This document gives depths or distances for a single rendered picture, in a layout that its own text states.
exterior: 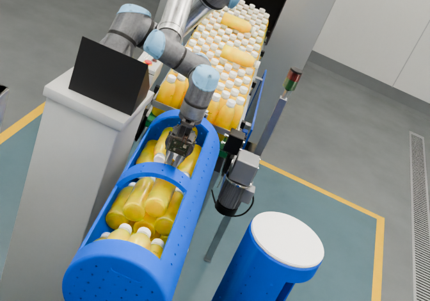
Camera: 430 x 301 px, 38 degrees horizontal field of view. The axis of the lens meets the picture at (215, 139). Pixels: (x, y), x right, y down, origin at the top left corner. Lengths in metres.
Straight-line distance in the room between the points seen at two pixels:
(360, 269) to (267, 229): 2.03
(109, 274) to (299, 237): 0.86
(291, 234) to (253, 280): 0.21
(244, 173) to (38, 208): 0.95
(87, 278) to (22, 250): 1.15
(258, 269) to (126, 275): 0.68
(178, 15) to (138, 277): 0.78
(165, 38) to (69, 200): 0.95
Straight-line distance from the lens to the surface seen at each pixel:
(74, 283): 1.68
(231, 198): 3.00
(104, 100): 2.31
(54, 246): 2.69
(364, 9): 6.81
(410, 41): 6.89
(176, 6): 1.92
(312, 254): 2.22
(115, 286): 1.64
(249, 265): 2.20
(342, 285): 3.98
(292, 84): 3.00
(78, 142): 2.37
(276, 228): 2.25
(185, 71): 1.84
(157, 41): 1.80
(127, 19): 2.35
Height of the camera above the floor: 2.29
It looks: 29 degrees down
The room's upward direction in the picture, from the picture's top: 23 degrees clockwise
